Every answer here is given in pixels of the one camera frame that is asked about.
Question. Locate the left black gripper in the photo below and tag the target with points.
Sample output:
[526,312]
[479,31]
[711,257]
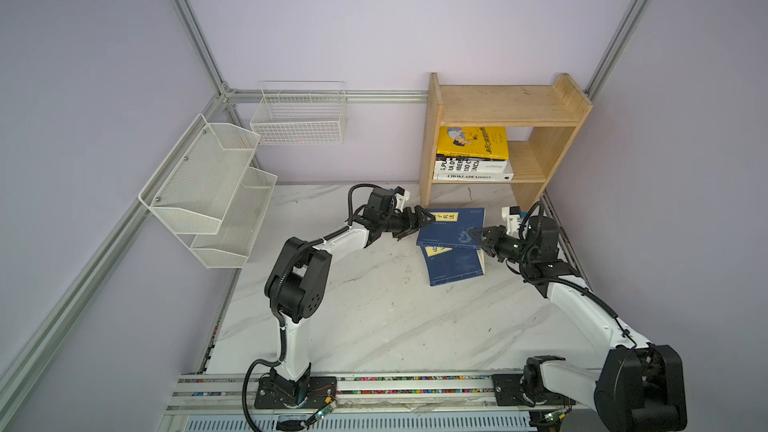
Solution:
[410,225]

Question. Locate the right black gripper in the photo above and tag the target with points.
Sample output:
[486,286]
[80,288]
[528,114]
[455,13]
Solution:
[494,236]

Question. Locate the dark blue book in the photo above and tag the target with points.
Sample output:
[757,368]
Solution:
[449,265]
[451,228]

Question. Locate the white book with photo cover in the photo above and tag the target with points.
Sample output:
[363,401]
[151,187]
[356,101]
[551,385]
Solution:
[481,177]

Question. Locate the white book with black lettering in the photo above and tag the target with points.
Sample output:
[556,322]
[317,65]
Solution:
[446,164]

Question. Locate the yellow book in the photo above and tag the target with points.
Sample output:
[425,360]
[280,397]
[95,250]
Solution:
[488,143]

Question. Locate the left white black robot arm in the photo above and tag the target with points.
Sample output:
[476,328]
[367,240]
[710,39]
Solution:
[297,283]

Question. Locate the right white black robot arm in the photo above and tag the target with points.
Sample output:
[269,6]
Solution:
[640,386]

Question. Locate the wooden two-tier bookshelf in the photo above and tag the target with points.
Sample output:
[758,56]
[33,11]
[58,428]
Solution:
[554,113]

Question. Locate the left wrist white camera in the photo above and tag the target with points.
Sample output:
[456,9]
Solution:
[401,196]

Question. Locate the wrist white camera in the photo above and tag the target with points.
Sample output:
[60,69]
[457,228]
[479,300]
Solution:
[512,217]
[401,196]

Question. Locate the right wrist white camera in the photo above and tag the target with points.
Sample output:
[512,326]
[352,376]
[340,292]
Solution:
[512,217]

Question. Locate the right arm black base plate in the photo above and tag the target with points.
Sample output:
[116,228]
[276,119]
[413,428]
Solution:
[512,390]

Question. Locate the white wire wall basket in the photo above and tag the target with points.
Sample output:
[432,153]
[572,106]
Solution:
[301,113]

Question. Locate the white mesh lower wall bin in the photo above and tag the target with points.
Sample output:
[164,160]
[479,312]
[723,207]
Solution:
[232,246]

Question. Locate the white mesh wall bin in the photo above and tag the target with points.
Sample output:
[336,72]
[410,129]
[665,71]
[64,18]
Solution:
[232,246]
[193,198]

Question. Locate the white ventilated cable duct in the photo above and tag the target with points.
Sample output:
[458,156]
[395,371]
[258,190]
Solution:
[435,421]

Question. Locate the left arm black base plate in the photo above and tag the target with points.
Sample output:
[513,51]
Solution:
[275,393]

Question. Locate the white mesh upper wall bin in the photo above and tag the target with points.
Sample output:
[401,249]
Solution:
[193,198]

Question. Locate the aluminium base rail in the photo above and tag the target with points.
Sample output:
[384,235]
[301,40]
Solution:
[421,392]

